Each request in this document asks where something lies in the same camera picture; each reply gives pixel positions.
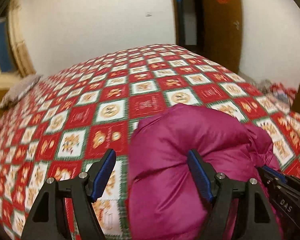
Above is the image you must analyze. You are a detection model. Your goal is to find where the window with blue pane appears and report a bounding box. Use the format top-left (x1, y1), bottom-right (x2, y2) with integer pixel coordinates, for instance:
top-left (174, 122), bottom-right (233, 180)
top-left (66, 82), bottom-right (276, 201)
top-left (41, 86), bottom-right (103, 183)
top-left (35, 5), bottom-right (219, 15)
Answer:
top-left (0, 21), bottom-right (14, 72)

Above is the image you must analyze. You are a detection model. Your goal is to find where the magenta puffer jacket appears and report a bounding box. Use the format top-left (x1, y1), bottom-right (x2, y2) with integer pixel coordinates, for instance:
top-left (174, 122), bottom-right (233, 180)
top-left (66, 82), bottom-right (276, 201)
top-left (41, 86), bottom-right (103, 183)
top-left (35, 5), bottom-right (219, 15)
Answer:
top-left (127, 104), bottom-right (280, 239)

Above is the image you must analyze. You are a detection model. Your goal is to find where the red patterned bed quilt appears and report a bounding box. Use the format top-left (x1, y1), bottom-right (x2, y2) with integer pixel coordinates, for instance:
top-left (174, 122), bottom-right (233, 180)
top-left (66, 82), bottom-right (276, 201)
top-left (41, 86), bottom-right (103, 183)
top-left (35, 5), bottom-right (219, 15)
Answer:
top-left (0, 44), bottom-right (300, 239)

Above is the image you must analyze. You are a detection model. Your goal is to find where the brown wooden door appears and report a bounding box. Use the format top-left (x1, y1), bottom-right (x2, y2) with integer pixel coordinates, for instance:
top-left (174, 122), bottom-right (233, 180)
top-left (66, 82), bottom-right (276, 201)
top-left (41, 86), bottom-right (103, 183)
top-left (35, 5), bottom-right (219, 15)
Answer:
top-left (203, 0), bottom-right (242, 74)

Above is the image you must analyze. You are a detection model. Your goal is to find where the pile of clothes on floor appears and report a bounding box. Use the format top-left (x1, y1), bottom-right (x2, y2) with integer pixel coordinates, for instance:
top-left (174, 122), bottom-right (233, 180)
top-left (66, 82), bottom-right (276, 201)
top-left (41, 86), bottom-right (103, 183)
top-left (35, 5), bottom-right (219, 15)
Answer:
top-left (255, 79), bottom-right (297, 107)

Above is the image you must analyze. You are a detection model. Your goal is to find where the beige patterned curtain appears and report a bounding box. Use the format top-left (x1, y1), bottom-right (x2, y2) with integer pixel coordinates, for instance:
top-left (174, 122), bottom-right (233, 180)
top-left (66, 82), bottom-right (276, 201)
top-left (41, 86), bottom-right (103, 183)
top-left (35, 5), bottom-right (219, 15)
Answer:
top-left (7, 0), bottom-right (36, 77)

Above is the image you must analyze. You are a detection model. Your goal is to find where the striped grey pillow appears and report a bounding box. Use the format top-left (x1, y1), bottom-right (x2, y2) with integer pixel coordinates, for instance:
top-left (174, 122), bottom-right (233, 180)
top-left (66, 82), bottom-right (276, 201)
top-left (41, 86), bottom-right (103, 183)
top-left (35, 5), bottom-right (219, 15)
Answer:
top-left (0, 74), bottom-right (42, 109)

